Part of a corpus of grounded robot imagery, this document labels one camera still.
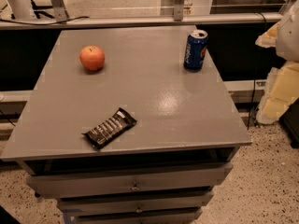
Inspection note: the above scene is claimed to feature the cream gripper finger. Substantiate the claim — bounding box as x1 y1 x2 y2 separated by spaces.
256 61 299 124
255 23 278 49

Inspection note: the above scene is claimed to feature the red orange apple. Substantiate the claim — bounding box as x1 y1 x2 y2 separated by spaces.
79 46 105 71

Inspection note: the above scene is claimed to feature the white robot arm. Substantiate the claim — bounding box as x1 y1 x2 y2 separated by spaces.
255 0 299 124

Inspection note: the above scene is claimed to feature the black rxbar chocolate wrapper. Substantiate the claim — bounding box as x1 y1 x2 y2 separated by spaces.
83 108 137 149

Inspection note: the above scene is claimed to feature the blue pepsi soda can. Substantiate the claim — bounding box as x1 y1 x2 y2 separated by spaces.
184 30 208 72

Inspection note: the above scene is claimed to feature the middle grey drawer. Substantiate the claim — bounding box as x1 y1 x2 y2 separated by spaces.
58 189 213 217

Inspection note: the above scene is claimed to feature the grey drawer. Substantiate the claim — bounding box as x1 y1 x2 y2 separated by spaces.
74 208 202 224
58 189 213 217
28 162 233 198

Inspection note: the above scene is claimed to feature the grey drawer cabinet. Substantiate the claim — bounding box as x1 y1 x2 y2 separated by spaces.
0 24 253 224

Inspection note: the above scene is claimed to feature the bottom grey drawer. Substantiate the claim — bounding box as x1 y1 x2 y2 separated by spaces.
74 208 202 224

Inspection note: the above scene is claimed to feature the white pipe background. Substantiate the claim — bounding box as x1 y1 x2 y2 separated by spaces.
7 0 36 20

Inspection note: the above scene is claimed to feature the top grey drawer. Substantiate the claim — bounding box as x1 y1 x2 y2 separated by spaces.
28 162 233 198

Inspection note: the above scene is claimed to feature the grey metal rail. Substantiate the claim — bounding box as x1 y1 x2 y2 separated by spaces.
0 12 282 30

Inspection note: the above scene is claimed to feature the black hanging cable right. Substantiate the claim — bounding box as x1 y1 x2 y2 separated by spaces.
247 77 261 131

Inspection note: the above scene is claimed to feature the metal bracket post centre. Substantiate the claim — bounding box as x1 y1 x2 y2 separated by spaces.
173 0 185 21

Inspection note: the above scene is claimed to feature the metal bracket post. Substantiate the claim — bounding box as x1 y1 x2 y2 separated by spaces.
50 0 69 21
173 0 185 21

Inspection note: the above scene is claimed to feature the black cable on rail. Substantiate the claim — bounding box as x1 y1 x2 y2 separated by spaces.
0 15 91 26

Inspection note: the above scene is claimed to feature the metal bracket post left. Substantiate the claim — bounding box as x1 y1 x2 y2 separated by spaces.
50 0 69 21

